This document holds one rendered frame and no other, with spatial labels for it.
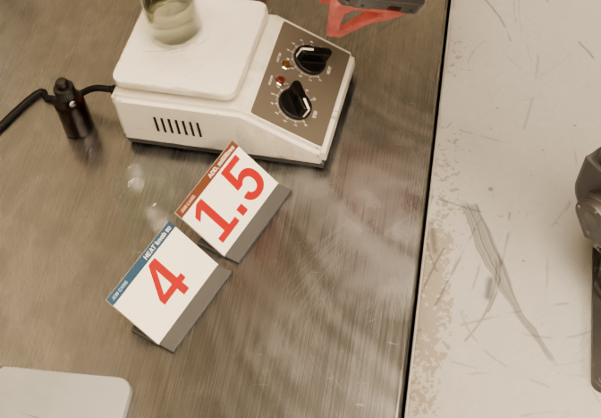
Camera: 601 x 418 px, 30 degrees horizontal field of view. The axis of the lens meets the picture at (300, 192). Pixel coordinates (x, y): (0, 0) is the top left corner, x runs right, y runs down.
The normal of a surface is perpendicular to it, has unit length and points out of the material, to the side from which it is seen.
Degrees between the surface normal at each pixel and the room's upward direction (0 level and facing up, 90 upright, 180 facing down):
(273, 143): 90
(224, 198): 40
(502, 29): 0
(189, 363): 0
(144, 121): 90
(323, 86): 30
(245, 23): 0
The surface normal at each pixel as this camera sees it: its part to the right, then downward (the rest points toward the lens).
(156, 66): -0.11, -0.60
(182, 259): 0.47, -0.22
